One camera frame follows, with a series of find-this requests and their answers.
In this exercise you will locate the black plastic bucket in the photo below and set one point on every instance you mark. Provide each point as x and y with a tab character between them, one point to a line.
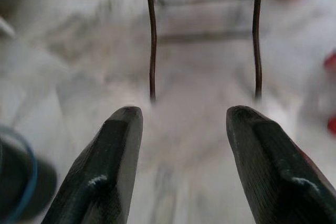
15	176

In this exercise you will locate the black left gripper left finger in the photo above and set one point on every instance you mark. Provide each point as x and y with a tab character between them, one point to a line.
105	169

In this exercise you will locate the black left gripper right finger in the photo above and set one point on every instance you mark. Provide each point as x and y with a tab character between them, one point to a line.
267	176

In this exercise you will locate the marble top folding table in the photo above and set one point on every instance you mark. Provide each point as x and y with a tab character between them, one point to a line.
153	51

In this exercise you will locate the red plastic stool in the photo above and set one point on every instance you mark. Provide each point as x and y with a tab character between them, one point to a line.
331	62

